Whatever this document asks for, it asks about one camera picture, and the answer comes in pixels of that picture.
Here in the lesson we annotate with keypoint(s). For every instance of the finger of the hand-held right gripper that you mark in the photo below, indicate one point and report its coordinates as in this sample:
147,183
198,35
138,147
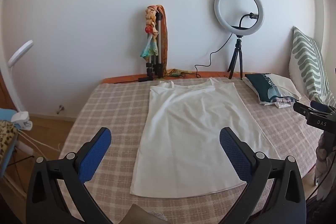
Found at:
320,106
302,108

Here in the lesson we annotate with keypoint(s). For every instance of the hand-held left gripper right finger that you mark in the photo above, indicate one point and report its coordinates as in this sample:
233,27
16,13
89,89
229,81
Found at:
235,153

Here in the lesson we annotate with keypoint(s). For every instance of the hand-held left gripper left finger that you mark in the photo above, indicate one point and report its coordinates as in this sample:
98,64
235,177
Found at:
94,153

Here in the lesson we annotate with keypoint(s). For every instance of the white tank top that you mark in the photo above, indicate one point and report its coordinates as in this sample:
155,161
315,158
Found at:
189,134

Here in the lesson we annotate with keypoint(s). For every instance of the person's right forearm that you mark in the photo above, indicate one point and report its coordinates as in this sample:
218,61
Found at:
324,161

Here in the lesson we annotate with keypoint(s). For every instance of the folded teal and white cloth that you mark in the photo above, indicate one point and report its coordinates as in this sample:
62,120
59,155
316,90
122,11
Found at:
270,90

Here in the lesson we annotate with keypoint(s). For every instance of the green leaf print pillow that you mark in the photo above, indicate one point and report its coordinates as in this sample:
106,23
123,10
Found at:
307,64

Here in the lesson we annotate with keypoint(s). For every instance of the beige plaid blanket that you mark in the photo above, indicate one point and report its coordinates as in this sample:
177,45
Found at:
110,108

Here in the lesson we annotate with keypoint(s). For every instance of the metal door stopper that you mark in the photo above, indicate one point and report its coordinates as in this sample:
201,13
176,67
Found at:
61,108

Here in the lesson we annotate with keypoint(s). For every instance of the brown flat object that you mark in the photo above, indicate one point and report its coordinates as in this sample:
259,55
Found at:
140,214

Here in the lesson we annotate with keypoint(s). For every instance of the orange bed sheet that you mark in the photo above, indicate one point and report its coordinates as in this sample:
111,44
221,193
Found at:
120,79

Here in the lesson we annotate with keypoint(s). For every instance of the white clamp desk lamp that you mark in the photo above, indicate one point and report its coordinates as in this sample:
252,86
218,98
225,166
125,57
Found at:
19,119

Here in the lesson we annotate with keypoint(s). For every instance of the small black tripod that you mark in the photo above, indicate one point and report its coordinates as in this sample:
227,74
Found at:
236,56

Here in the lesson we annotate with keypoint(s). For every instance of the leopard print cloth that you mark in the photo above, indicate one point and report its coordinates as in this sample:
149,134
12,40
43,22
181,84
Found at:
6,140

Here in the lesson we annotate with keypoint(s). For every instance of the light blue cloth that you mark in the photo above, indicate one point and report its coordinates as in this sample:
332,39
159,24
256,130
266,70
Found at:
5,115

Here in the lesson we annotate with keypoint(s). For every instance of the small colourful cloth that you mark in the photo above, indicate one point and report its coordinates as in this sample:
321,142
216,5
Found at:
177,72

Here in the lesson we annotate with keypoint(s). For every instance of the black gooseneck phone holder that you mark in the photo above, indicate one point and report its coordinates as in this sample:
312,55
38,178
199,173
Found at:
244,18

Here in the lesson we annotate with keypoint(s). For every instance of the folded silver tripod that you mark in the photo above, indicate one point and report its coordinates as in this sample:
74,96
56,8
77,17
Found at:
157,50

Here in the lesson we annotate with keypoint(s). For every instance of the colourful floral scarf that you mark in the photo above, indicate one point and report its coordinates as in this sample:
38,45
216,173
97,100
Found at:
151,37

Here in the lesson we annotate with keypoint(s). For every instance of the orange patterned scarf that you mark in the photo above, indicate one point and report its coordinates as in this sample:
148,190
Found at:
164,40

